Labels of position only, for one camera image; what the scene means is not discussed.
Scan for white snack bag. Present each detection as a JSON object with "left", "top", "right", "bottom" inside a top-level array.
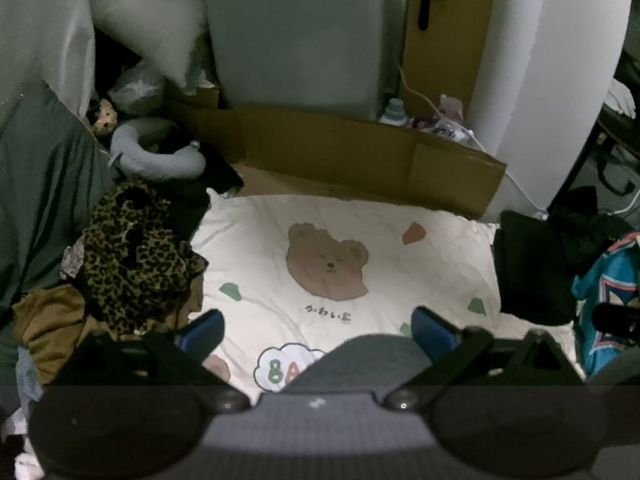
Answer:
[{"left": 430, "top": 122, "right": 473, "bottom": 146}]

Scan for white pillow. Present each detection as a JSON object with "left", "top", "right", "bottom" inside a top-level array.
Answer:
[{"left": 87, "top": 0, "right": 208, "bottom": 88}]

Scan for pink bag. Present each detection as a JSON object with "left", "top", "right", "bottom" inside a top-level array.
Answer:
[{"left": 439, "top": 94, "right": 466, "bottom": 123}]

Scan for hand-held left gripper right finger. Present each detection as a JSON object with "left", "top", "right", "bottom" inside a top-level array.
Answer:
[{"left": 382, "top": 306, "right": 586, "bottom": 413}]

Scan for bear print blanket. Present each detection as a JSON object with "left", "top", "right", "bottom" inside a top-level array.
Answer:
[{"left": 187, "top": 189, "right": 591, "bottom": 406}]

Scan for white curtain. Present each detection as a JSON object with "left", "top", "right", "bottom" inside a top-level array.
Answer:
[{"left": 0, "top": 0, "right": 96, "bottom": 121}]

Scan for detergent bottle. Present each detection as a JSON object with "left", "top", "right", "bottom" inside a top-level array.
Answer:
[{"left": 380, "top": 97, "right": 408, "bottom": 126}]

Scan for brown garment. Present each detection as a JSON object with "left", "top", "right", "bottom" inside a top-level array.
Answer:
[{"left": 12, "top": 285, "right": 201, "bottom": 386}]

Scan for leopard print garment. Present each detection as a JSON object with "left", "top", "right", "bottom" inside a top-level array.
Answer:
[{"left": 80, "top": 180, "right": 208, "bottom": 336}]

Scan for grey neck pillow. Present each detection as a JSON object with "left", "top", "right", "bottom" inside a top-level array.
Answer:
[{"left": 109, "top": 117, "right": 207, "bottom": 181}]

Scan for white cloth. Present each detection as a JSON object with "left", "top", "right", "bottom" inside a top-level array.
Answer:
[{"left": 607, "top": 80, "right": 638, "bottom": 116}]

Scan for small plush doll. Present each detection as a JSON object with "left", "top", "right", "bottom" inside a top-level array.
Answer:
[{"left": 86, "top": 99, "right": 120, "bottom": 136}]

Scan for tall cardboard panel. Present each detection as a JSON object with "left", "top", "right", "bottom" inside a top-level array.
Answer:
[{"left": 402, "top": 0, "right": 501, "bottom": 121}]

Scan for grey-green bedding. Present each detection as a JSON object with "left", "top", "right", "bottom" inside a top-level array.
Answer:
[{"left": 0, "top": 80, "right": 123, "bottom": 331}]

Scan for floral cloth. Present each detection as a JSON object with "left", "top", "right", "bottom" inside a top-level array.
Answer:
[{"left": 60, "top": 237, "right": 88, "bottom": 281}]

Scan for black garment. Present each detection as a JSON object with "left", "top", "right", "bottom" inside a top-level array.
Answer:
[
  {"left": 492, "top": 185, "right": 636, "bottom": 326},
  {"left": 120, "top": 147, "right": 246, "bottom": 241}
]

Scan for teal printed cloth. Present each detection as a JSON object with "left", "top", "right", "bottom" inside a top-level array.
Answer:
[{"left": 570, "top": 230, "right": 640, "bottom": 378}]

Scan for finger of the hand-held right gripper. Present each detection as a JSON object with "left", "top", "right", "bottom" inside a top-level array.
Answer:
[{"left": 592, "top": 302, "right": 640, "bottom": 343}]

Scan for flattened cardboard box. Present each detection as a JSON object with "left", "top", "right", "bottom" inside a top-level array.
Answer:
[{"left": 167, "top": 85, "right": 508, "bottom": 221}]

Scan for grey plastic bag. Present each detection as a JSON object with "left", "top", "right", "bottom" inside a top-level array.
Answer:
[{"left": 107, "top": 60, "right": 168, "bottom": 113}]

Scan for grey appliance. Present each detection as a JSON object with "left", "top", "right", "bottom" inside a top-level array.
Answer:
[{"left": 202, "top": 0, "right": 406, "bottom": 121}]

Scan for pale blue cloth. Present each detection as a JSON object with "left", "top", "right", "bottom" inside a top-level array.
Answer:
[{"left": 15, "top": 347, "right": 48, "bottom": 403}]

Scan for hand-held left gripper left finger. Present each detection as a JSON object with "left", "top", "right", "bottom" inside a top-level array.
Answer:
[{"left": 52, "top": 309, "right": 251, "bottom": 413}]

